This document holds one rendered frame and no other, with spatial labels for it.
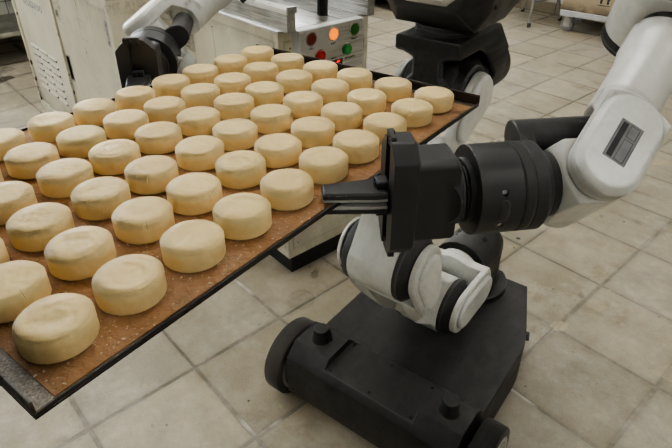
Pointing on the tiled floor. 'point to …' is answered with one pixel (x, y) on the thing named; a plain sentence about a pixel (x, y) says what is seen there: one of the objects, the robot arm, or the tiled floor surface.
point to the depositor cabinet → (70, 29)
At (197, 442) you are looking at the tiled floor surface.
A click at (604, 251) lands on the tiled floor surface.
